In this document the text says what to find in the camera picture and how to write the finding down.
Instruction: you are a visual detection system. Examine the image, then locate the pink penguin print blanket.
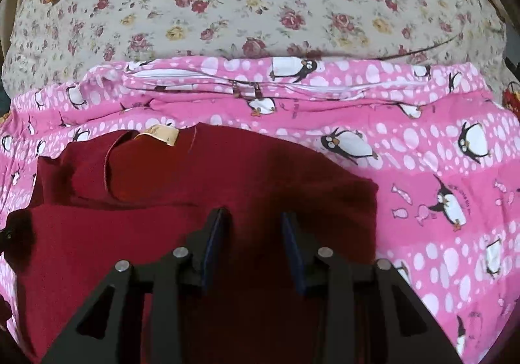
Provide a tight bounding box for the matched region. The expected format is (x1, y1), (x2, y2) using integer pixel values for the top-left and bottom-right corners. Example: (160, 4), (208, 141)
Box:
(0, 55), (520, 364)

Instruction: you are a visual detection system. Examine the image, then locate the red and yellow blanket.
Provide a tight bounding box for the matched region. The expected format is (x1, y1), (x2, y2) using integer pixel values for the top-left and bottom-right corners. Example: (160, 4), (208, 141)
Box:
(501, 82), (520, 117)

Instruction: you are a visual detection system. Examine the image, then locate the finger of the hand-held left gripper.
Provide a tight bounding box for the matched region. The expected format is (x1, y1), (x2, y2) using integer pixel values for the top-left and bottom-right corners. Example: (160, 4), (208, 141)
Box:
(0, 210), (39, 267)

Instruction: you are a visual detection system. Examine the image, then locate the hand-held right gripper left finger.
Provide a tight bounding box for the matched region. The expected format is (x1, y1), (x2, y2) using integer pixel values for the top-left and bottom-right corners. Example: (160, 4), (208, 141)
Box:
(41, 207), (232, 364)

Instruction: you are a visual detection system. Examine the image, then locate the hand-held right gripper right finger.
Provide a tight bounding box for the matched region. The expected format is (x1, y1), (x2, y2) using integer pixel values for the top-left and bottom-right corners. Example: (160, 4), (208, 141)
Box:
(281, 212), (464, 364)

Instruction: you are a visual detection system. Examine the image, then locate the floral print quilt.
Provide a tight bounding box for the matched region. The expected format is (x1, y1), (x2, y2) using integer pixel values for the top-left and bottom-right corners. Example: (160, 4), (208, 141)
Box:
(0, 0), (508, 105)

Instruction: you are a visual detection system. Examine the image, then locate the dark red garment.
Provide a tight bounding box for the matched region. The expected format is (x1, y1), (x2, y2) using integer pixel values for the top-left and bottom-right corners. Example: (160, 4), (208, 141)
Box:
(8, 122), (378, 364)

